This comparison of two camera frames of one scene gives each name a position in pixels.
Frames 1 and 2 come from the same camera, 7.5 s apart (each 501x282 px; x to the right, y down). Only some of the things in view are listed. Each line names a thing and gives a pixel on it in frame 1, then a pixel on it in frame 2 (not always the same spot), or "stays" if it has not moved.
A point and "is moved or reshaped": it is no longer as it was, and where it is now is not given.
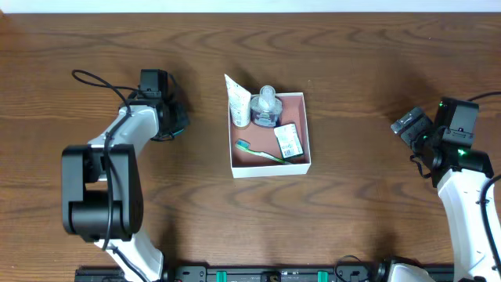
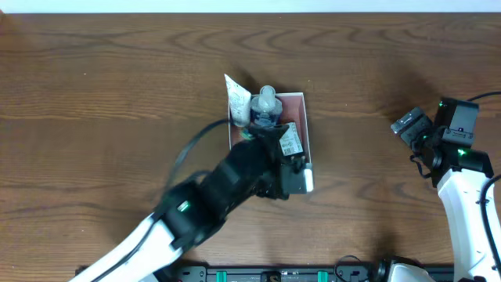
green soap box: x=289 y=140 stays
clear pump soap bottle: x=266 y=110 stays
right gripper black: x=409 y=126 stays
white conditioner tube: x=239 y=100 stays
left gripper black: x=178 y=120 to x=275 y=155
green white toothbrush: x=246 y=146 is moved or reshaped
